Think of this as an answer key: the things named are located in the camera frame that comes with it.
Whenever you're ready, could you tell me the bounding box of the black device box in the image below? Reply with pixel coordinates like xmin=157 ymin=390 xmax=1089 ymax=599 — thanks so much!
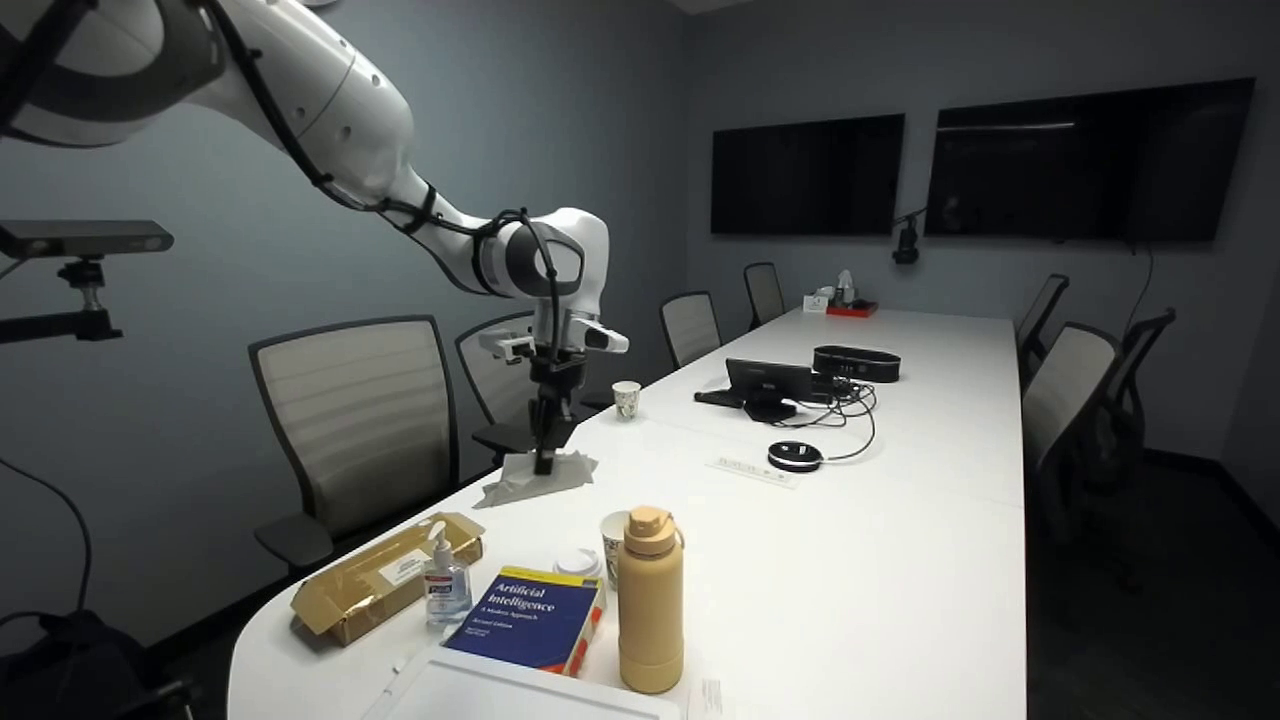
xmin=813 ymin=345 xmax=901 ymax=383

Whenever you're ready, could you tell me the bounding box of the clear hand sanitizer bottle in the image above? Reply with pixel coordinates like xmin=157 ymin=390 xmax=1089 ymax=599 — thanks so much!
xmin=422 ymin=523 xmax=470 ymax=630

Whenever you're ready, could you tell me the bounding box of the beige bottle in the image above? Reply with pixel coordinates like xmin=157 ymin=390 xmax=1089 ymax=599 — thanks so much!
xmin=617 ymin=505 xmax=682 ymax=696

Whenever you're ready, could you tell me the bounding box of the right near office chair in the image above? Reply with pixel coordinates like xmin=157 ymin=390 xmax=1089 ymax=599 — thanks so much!
xmin=1018 ymin=311 xmax=1176 ymax=539

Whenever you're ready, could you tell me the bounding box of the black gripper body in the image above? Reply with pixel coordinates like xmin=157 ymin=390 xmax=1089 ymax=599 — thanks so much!
xmin=533 ymin=352 xmax=583 ymax=428

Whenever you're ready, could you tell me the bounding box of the white cup lid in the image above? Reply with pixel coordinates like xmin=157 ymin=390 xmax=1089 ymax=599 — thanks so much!
xmin=553 ymin=547 xmax=601 ymax=578

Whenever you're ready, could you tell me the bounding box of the blue textbook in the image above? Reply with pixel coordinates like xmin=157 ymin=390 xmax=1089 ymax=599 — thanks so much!
xmin=448 ymin=563 xmax=605 ymax=676

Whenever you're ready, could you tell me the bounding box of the far white paper cup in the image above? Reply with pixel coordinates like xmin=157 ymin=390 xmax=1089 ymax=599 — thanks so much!
xmin=612 ymin=380 xmax=644 ymax=418

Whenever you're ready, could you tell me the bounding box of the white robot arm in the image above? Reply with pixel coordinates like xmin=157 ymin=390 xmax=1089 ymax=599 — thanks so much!
xmin=0 ymin=0 xmax=629 ymax=477

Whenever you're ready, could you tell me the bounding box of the right far office chair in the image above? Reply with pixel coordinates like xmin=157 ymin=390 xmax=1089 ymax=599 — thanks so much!
xmin=1016 ymin=270 xmax=1072 ymax=380

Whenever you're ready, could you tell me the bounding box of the red tray with bottles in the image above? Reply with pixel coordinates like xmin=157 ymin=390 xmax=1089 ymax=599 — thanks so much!
xmin=802 ymin=270 xmax=874 ymax=321

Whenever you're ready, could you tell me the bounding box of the grey office chair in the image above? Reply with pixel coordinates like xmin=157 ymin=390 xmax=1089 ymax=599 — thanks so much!
xmin=456 ymin=311 xmax=534 ymax=457
xmin=660 ymin=291 xmax=721 ymax=362
xmin=248 ymin=314 xmax=459 ymax=572
xmin=742 ymin=260 xmax=783 ymax=325

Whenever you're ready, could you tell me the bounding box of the brown cardboard box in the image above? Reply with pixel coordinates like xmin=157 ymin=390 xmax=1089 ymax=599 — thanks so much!
xmin=292 ymin=513 xmax=484 ymax=644

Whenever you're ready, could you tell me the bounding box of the left wall television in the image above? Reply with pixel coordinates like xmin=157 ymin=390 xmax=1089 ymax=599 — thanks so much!
xmin=713 ymin=115 xmax=903 ymax=234

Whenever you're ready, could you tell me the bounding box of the right wall television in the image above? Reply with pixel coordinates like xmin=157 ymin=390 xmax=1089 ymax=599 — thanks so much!
xmin=922 ymin=77 xmax=1255 ymax=244

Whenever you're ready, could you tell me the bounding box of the wall television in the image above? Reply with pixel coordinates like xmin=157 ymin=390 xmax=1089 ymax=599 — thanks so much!
xmin=713 ymin=115 xmax=903 ymax=234
xmin=922 ymin=77 xmax=1255 ymax=244

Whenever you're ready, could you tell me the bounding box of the black round speaker puck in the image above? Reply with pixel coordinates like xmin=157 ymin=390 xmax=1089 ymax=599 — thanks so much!
xmin=766 ymin=439 xmax=822 ymax=471

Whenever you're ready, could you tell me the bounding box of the white plastic storage bin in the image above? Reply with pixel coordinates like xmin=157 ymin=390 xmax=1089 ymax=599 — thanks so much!
xmin=359 ymin=649 xmax=682 ymax=720

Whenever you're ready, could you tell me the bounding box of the camera on stand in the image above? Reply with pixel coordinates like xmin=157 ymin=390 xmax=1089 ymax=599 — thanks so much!
xmin=0 ymin=219 xmax=171 ymax=345

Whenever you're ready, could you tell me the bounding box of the near grey office chair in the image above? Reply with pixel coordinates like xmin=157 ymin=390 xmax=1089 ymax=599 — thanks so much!
xmin=248 ymin=314 xmax=459 ymax=572

